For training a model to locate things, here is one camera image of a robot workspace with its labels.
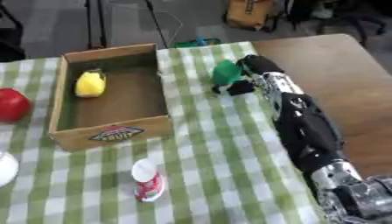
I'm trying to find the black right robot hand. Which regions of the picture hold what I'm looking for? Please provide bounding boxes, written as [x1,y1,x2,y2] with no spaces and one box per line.
[211,54,285,96]

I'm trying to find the tan cardboard box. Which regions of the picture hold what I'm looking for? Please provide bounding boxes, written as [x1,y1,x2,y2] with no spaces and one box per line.
[47,43,173,152]

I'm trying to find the tan bag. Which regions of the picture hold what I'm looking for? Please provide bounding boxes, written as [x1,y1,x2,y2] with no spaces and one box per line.
[221,0,284,32]

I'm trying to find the green blue object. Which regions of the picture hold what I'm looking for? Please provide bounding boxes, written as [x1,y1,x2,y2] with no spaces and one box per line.
[172,36,224,49]

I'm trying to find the black chair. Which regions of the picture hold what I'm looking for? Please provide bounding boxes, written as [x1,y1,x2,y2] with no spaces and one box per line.
[0,3,28,63]
[283,0,392,45]

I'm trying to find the white red printed cup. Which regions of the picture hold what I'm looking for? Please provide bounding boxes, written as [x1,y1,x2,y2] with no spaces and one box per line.
[129,157,167,203]

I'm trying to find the black tripod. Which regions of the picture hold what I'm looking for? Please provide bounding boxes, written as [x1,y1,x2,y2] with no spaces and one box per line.
[82,0,110,50]

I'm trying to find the yellow toy lemon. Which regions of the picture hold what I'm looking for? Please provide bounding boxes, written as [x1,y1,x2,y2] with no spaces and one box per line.
[73,68,109,99]

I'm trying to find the red toy apple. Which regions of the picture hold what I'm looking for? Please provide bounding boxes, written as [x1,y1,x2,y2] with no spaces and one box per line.
[0,87,32,124]

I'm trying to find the white round object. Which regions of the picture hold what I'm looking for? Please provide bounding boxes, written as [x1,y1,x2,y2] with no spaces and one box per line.
[0,151,22,188]

